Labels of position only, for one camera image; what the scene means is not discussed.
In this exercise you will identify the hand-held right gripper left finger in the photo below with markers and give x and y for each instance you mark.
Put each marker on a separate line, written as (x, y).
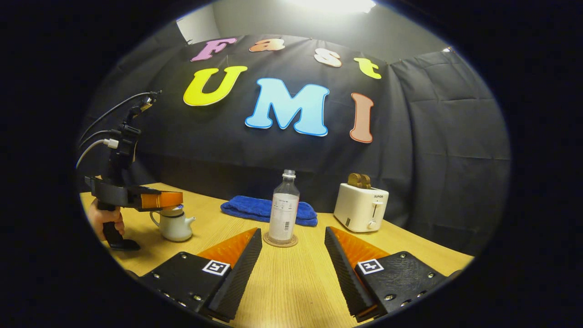
(239, 273)

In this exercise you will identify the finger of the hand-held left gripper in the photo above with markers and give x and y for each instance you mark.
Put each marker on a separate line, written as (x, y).
(161, 200)

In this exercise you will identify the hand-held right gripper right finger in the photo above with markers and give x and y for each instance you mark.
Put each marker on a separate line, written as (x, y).
(348, 273)

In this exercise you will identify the white teacup lid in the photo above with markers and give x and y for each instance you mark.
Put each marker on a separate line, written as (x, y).
(172, 211)

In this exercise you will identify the white ceramic teacup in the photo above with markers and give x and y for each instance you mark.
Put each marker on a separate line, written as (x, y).
(175, 230)

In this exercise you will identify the round brown coaster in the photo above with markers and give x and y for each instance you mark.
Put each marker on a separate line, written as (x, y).
(280, 245)

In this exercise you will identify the clear plastic water bottle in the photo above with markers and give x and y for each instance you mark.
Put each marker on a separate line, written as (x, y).
(283, 214)

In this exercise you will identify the white toaster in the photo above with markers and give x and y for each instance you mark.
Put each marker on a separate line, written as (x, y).
(360, 209)

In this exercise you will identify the blue towel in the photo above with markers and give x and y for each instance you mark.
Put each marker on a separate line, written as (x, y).
(246, 207)

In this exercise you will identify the brown toast slice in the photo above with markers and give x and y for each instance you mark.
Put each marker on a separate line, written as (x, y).
(365, 182)
(354, 181)

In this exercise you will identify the black backdrop cloth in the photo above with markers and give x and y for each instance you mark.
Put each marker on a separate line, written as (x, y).
(410, 159)

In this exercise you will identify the large ceiling light panel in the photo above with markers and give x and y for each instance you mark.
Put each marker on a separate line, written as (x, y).
(332, 4)

